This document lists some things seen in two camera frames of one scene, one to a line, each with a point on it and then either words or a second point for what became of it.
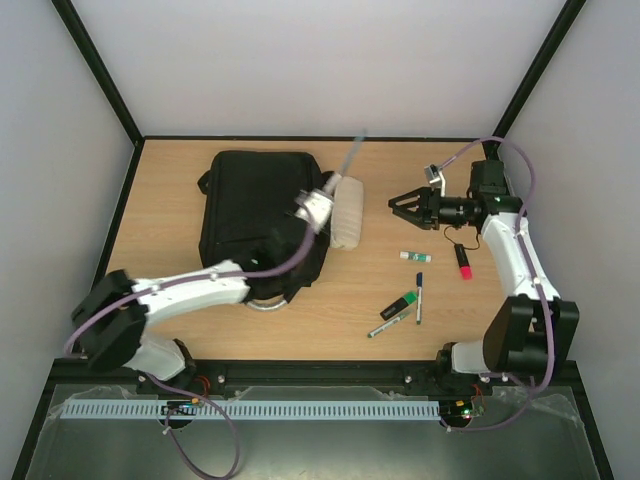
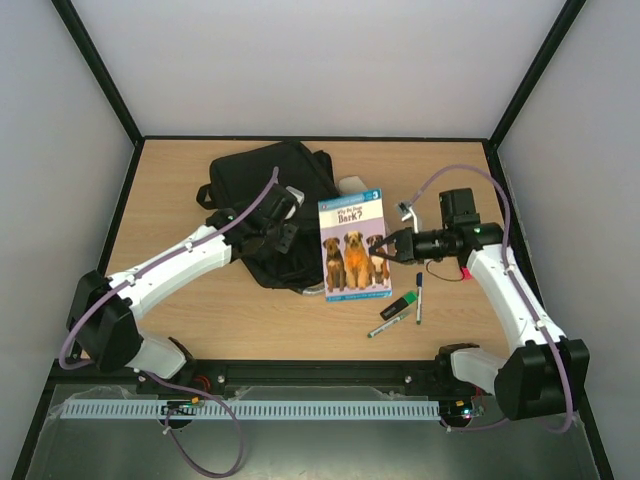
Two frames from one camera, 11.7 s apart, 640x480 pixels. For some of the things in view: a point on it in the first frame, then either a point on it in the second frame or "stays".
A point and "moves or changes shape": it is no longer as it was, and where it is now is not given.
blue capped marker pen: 419,284 stays
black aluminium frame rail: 380,376 stays
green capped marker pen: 389,324 stays
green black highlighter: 393,309 stays
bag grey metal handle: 267,304 to 311,290
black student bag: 247,214 moves or changes shape
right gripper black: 428,208 to 403,245
